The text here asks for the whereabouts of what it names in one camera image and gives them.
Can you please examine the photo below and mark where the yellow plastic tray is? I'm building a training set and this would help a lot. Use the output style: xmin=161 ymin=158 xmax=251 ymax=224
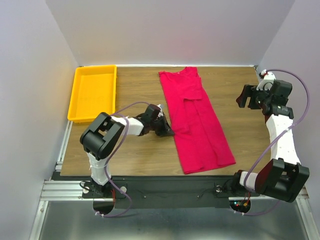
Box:
xmin=67 ymin=65 xmax=117 ymax=123

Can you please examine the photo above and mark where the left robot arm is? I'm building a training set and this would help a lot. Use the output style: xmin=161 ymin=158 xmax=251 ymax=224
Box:
xmin=79 ymin=104 xmax=175 ymax=197

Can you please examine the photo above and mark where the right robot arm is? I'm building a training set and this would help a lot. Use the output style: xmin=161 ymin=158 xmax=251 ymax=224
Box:
xmin=230 ymin=80 xmax=310 ymax=203

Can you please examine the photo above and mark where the silver knob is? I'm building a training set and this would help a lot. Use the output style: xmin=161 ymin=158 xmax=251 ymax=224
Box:
xmin=215 ymin=185 xmax=223 ymax=193

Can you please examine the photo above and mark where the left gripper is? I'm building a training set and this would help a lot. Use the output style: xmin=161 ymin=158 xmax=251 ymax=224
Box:
xmin=149 ymin=114 xmax=174 ymax=138

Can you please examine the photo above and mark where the white knob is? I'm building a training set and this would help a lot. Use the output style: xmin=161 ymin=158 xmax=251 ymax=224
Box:
xmin=120 ymin=186 xmax=127 ymax=193

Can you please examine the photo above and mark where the red t shirt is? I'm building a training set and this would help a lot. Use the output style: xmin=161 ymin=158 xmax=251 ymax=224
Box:
xmin=159 ymin=67 xmax=236 ymax=174

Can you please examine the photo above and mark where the aluminium frame rail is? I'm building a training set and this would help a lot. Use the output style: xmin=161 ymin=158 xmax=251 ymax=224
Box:
xmin=40 ymin=180 xmax=83 ymax=201

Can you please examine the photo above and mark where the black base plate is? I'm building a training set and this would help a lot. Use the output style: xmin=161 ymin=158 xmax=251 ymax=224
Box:
xmin=51 ymin=175 xmax=261 ymax=210

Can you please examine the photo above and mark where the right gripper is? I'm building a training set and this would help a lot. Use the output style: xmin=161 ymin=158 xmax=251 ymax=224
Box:
xmin=235 ymin=84 xmax=272 ymax=109

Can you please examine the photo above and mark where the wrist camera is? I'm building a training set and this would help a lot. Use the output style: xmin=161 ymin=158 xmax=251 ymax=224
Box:
xmin=157 ymin=104 xmax=165 ymax=118
xmin=256 ymin=69 xmax=276 ymax=91

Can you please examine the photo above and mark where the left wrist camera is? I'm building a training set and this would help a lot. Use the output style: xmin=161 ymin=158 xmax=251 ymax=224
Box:
xmin=157 ymin=104 xmax=165 ymax=118

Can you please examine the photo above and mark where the left aluminium side rail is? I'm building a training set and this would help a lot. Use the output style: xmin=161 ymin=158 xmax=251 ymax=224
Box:
xmin=54 ymin=120 xmax=73 ymax=172

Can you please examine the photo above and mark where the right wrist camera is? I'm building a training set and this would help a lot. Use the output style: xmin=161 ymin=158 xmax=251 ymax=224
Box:
xmin=256 ymin=69 xmax=276 ymax=91

